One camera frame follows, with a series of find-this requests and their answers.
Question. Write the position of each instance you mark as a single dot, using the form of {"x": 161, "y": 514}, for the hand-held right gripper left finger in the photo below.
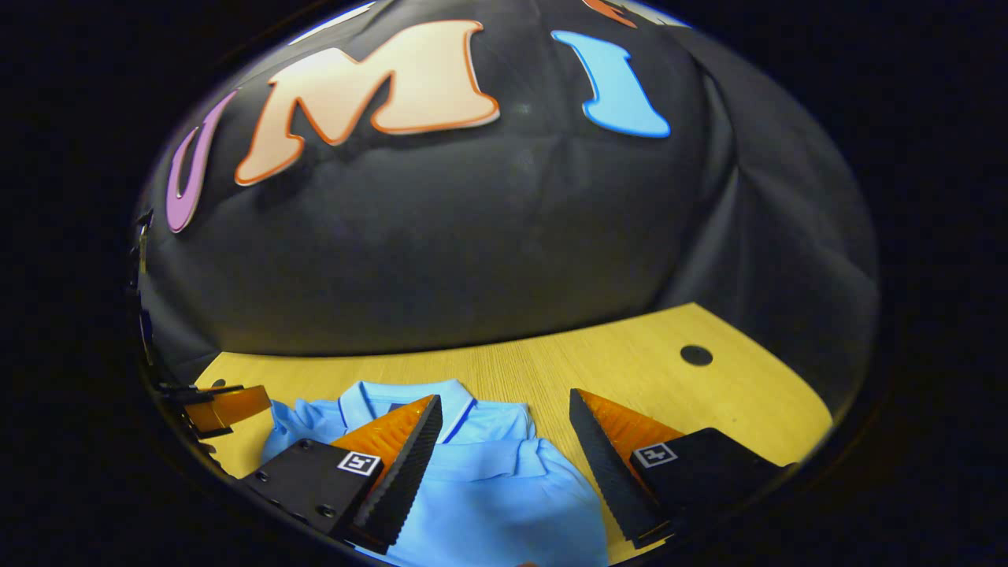
{"x": 405, "y": 480}

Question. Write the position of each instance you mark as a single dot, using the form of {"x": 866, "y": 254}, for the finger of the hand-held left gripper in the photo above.
{"x": 228, "y": 408}

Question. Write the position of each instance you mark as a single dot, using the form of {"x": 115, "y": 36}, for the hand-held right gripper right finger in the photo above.
{"x": 606, "y": 472}

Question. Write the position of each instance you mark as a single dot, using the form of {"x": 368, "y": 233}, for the light blue polo T-shirt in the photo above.
{"x": 504, "y": 488}

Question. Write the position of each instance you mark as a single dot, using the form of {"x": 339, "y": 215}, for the black backdrop cloth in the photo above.
{"x": 472, "y": 236}

